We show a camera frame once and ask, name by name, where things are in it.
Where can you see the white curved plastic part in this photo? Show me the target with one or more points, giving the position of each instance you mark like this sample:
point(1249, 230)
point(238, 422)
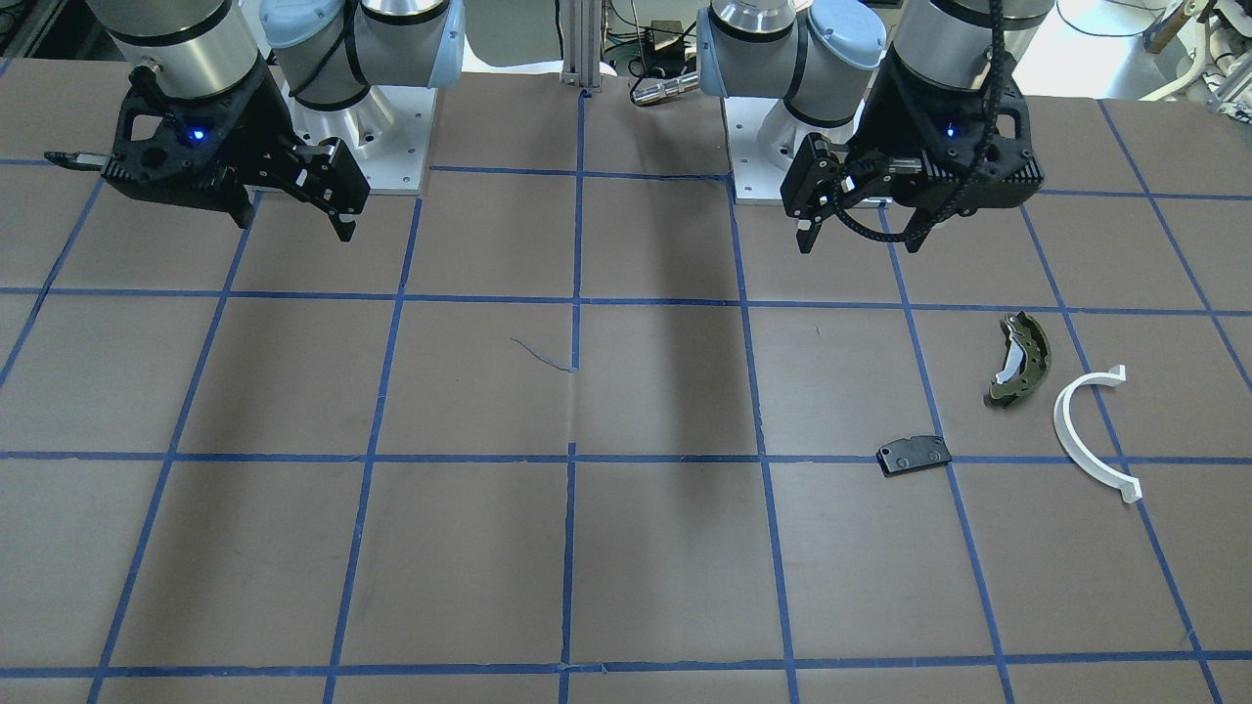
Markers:
point(1076, 449)

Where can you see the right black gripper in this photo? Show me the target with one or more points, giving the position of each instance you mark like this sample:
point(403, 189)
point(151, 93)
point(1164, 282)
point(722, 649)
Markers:
point(271, 134)

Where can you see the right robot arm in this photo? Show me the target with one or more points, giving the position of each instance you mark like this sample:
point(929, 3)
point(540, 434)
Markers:
point(324, 54)

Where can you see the green brake shoe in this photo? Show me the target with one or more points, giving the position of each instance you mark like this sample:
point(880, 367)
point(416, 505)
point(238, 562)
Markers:
point(1027, 361)

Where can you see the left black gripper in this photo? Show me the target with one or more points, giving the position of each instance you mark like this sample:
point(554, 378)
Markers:
point(892, 127)

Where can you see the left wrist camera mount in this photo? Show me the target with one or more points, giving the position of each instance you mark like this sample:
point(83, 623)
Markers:
point(916, 139)

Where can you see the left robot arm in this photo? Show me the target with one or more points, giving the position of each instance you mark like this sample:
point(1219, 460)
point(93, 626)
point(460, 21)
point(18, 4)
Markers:
point(822, 60)

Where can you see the black brake pad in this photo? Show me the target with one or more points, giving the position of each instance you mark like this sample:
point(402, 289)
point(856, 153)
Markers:
point(911, 454)

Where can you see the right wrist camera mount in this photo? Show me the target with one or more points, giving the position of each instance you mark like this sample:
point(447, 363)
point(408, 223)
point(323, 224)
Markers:
point(168, 150)

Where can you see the aluminium frame post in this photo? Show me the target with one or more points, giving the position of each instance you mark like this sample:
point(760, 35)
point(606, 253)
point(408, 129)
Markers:
point(581, 43)

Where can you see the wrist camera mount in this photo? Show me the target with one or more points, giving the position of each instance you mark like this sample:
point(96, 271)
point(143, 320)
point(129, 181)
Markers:
point(916, 139)
point(168, 150)

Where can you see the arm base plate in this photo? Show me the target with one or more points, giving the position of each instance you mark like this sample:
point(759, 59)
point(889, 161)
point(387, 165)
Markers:
point(762, 138)
point(391, 147)

